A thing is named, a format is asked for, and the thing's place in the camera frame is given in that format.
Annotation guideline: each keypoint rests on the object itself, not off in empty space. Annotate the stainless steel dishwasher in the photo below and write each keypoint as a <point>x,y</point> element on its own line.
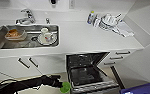
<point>87,75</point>

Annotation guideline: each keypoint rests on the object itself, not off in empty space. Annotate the white base cabinet door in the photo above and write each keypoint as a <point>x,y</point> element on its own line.
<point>7,68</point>
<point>51,65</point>

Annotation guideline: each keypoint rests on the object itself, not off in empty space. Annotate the white saucer plate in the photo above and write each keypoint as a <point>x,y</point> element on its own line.
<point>41,41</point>

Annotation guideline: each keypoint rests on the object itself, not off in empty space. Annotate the white mug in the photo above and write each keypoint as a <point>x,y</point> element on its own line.
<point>46,34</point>

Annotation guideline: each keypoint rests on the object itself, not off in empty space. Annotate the white drawer front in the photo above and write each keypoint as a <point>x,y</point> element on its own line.
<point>119,52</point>
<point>108,63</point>
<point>114,58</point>

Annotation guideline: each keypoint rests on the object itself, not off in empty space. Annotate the plate in sink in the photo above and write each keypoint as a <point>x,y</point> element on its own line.
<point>15,34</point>

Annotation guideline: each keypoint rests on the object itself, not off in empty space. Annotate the chrome sink faucet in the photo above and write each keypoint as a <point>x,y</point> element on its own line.
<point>26,16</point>

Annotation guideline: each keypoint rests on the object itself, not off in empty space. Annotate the dish soap bottle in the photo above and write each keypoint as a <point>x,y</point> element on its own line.
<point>91,18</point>

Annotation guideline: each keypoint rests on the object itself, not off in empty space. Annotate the white stacked dishes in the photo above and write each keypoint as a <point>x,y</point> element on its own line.
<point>109,21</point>

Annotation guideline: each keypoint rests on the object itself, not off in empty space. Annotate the white wall socket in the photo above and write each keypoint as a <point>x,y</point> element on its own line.
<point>72,3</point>

